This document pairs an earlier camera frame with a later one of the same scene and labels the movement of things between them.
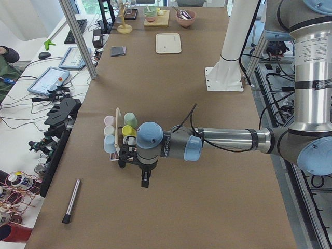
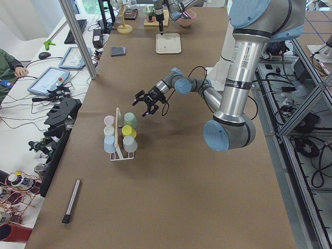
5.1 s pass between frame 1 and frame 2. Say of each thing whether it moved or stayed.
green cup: stayed
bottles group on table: stayed
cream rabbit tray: stayed
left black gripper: moved
